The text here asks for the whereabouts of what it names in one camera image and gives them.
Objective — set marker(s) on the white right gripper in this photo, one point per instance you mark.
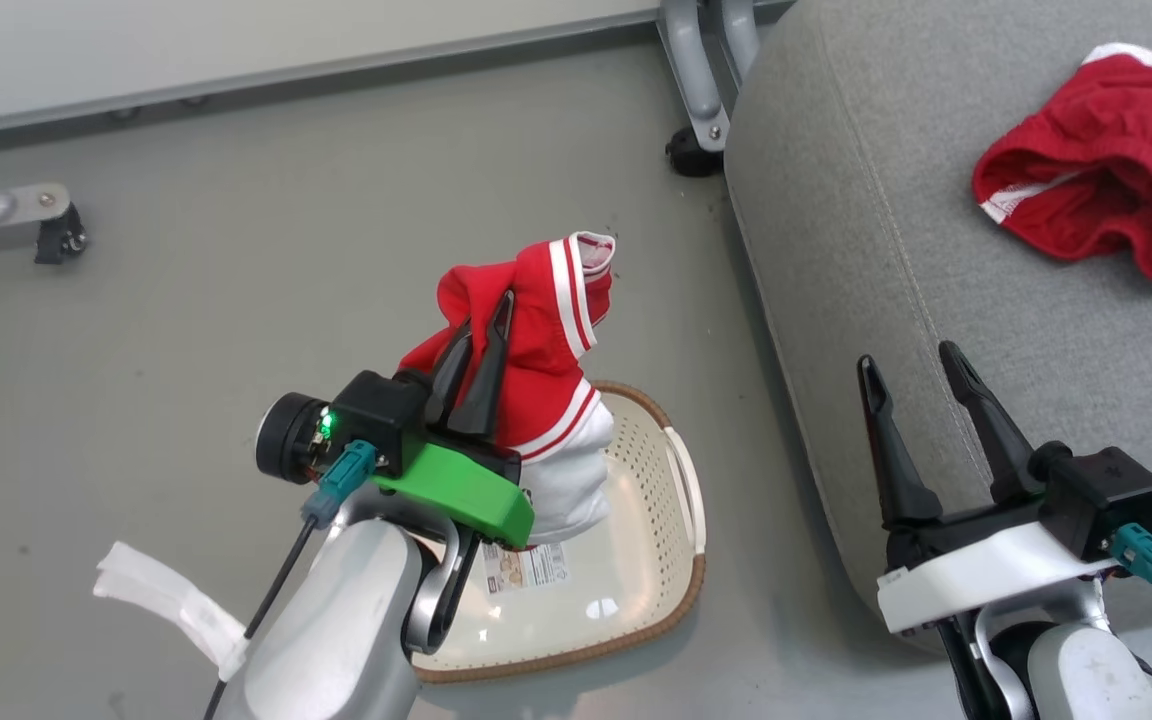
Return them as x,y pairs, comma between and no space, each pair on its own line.
976,575

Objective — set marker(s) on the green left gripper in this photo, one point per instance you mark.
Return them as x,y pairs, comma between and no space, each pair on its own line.
461,490

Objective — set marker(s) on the red white striped jersey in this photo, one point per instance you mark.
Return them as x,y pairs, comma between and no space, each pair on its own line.
546,330

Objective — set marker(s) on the red mesh shorts white stripes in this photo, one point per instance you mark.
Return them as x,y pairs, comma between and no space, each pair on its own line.
1106,160

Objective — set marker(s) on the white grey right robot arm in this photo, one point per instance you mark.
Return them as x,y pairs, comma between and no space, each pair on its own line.
1086,680

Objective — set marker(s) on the grey fabric sofa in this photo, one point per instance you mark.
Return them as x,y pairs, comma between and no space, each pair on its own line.
936,200

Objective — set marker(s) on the printed paper label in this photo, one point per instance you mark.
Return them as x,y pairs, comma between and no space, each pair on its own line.
526,567

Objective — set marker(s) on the cream laundry basket brown rim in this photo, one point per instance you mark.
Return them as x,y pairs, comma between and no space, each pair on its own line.
626,560

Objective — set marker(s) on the black caster wheel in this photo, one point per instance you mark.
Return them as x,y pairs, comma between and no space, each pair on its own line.
688,155
61,238

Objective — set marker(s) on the white partition panel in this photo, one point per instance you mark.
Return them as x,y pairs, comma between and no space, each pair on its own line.
236,40

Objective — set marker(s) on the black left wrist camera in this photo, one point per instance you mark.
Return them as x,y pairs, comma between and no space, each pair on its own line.
376,410

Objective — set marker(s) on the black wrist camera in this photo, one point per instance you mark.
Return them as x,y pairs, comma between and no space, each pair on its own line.
1101,495
376,410

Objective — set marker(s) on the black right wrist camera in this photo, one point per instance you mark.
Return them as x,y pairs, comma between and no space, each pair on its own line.
1101,495

